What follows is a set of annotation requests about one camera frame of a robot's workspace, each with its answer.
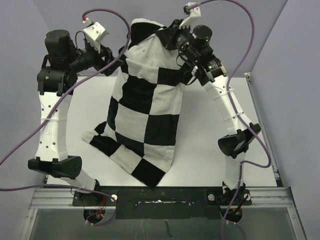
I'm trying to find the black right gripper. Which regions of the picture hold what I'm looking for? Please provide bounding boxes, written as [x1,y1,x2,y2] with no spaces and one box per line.
[155,19,198,63]

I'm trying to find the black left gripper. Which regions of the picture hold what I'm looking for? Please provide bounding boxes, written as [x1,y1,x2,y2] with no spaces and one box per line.
[67,40,123,76]

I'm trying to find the black white checkered pillowcase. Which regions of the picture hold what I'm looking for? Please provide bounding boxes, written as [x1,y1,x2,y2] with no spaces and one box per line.
[82,18,189,188]

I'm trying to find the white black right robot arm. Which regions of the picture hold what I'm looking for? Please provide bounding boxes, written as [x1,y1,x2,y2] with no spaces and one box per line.
[156,19,261,205]

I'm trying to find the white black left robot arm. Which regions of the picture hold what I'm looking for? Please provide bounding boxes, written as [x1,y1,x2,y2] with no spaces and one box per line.
[28,29,122,206]

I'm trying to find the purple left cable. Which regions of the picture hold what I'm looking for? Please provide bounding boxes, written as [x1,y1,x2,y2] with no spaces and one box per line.
[0,8,132,227]

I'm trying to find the purple cable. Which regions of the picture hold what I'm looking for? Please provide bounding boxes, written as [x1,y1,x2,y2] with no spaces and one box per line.
[0,8,132,227]
[194,0,272,240]

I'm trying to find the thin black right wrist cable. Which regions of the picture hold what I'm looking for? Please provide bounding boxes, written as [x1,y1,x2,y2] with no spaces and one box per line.
[176,44,198,86]

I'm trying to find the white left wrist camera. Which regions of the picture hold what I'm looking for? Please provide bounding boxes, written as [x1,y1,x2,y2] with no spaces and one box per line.
[82,16,109,52]

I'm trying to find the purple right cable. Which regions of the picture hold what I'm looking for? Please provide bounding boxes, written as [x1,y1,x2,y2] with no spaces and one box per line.
[194,0,272,240]

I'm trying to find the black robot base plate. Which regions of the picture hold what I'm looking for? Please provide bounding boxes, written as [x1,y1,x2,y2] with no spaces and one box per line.
[72,186,252,223]

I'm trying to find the aluminium front frame rail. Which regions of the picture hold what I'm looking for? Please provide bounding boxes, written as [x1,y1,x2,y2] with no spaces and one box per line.
[29,187,294,209]

